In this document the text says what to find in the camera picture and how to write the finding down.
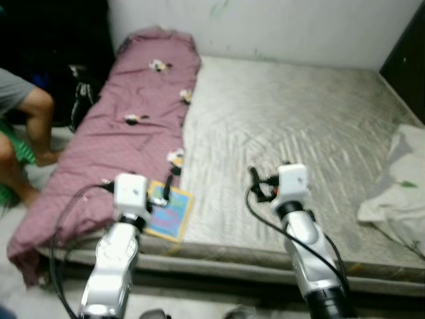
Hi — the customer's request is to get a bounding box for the colourful children's book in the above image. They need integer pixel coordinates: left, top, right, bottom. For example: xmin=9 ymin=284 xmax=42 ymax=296
xmin=143 ymin=179 xmax=195 ymax=242

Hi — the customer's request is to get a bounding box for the white pillow with tree print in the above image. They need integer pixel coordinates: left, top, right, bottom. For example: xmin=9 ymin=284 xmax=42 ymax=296
xmin=357 ymin=125 xmax=425 ymax=257

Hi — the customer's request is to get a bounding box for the grey quilted mattress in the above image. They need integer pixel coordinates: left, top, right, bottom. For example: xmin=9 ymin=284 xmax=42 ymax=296
xmin=37 ymin=54 xmax=425 ymax=266

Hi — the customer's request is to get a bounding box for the pink printed blanket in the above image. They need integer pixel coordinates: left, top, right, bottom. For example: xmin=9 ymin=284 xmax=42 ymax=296
xmin=7 ymin=27 xmax=202 ymax=286

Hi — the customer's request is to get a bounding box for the grey speckled bed base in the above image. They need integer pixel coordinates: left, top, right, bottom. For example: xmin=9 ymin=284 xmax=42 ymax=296
xmin=40 ymin=249 xmax=425 ymax=293

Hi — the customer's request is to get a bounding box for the black white striped object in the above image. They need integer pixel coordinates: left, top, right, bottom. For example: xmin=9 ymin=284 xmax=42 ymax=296
xmin=70 ymin=63 xmax=94 ymax=130

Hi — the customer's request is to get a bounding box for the green striped cloth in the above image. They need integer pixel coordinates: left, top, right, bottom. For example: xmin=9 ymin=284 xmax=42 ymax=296
xmin=0 ymin=123 xmax=37 ymax=203

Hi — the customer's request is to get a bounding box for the person in grey shorts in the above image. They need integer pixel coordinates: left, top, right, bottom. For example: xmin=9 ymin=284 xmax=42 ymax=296
xmin=0 ymin=66 xmax=64 ymax=207

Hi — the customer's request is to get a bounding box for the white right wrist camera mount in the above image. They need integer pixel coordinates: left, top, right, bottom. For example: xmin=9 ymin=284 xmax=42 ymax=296
xmin=276 ymin=163 xmax=310 ymax=207

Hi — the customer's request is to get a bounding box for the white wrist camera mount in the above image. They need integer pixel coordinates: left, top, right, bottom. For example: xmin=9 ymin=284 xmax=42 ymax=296
xmin=276 ymin=163 xmax=310 ymax=207
xmin=113 ymin=173 xmax=150 ymax=223

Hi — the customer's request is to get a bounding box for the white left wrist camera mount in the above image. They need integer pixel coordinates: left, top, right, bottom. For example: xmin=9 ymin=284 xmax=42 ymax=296
xmin=113 ymin=173 xmax=150 ymax=223

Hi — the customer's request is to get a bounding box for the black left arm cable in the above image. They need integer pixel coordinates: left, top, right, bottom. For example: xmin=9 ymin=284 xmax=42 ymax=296
xmin=50 ymin=183 xmax=117 ymax=319

